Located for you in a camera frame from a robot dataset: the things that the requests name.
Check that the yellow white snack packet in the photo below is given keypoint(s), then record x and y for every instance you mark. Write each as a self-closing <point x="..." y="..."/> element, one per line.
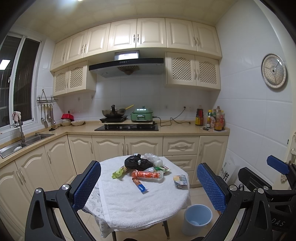
<point x="180" y="181"/>

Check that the black gas stove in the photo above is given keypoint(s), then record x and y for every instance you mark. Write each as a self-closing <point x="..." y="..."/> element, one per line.
<point x="147" y="127"/>

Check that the window with white frame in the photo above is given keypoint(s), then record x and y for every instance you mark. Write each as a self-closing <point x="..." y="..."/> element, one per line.
<point x="20" y="56"/>

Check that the orange red snack wrapper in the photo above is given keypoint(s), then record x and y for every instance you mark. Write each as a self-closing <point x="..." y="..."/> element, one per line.
<point x="146" y="175"/>

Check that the red pot lid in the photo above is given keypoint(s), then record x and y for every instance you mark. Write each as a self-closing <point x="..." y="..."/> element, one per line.
<point x="67" y="116"/>

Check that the lower cream cabinets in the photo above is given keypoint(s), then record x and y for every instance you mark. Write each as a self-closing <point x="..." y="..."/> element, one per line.
<point x="24" y="168"/>

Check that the round table with legs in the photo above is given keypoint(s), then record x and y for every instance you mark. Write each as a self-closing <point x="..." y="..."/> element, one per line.
<point x="165" y="225"/>

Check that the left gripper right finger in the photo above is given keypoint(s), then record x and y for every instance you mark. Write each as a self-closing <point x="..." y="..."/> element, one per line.
<point x="256" y="222"/>

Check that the light blue trash bin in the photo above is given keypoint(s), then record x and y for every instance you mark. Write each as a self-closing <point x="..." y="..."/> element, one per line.
<point x="196" y="217"/>

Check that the green cap sauce bottle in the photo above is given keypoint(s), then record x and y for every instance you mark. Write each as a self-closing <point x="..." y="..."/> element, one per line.
<point x="209" y="120"/>

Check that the black plastic bag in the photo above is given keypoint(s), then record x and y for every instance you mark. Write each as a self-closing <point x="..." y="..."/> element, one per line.
<point x="136" y="162"/>

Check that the black range hood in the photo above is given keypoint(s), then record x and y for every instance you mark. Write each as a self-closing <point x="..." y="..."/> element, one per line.
<point x="129" y="63"/>

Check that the steel faucet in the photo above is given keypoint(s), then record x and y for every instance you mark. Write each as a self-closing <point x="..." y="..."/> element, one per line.
<point x="20" y="124"/>

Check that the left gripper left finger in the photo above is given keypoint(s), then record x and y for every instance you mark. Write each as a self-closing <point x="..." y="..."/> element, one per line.
<point x="42" y="223"/>

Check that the blue orange wrapper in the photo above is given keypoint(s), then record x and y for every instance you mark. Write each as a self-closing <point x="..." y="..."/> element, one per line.
<point x="139" y="185"/>

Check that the amber oil bottle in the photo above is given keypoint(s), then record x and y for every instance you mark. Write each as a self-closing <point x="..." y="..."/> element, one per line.
<point x="219" y="122"/>

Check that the white bowl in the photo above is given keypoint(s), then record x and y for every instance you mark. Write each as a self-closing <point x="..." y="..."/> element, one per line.
<point x="78" y="122"/>

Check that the green snack bag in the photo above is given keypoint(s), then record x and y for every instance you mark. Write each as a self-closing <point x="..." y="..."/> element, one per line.
<point x="120" y="172"/>

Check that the steel sink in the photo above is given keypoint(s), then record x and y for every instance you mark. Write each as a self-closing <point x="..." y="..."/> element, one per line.
<point x="12" y="148"/>

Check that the black induction cooker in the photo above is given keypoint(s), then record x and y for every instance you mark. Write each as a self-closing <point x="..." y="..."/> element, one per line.
<point x="114" y="119"/>

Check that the steel wok with handle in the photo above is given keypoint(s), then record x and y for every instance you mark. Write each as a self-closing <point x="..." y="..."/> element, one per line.
<point x="115" y="113"/>

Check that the clear plastic bag ball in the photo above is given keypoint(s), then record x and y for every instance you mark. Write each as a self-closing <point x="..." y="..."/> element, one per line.
<point x="154" y="159"/>

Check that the green electric cooker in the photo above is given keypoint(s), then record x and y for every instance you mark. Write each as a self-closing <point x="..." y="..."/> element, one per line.
<point x="142" y="114"/>

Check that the dark soy sauce bottle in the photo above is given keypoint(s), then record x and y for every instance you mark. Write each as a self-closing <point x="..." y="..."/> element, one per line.
<point x="199" y="120"/>

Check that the white rice bag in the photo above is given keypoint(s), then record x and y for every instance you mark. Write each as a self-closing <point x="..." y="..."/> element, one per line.
<point x="229" y="171"/>

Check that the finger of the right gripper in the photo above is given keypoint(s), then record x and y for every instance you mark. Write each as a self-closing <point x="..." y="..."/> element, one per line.
<point x="278" y="165"/>

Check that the utensil hanging rack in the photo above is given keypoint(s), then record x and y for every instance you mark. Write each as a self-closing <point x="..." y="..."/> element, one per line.
<point x="47" y="110"/>

